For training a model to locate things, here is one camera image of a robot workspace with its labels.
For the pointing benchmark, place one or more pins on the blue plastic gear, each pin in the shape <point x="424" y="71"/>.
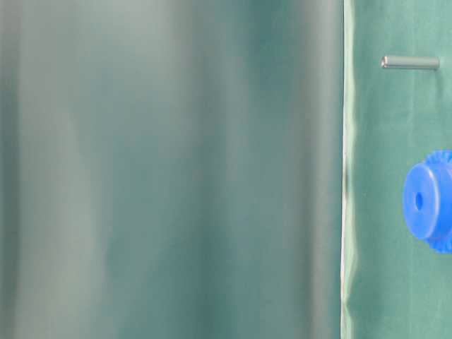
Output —
<point x="427" y="201"/>

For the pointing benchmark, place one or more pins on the green table mat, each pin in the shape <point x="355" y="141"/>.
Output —
<point x="392" y="284"/>

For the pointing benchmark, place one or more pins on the silver metal shaft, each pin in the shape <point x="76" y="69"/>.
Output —
<point x="410" y="62"/>

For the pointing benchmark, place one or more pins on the green background curtain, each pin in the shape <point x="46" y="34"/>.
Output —
<point x="171" y="169"/>

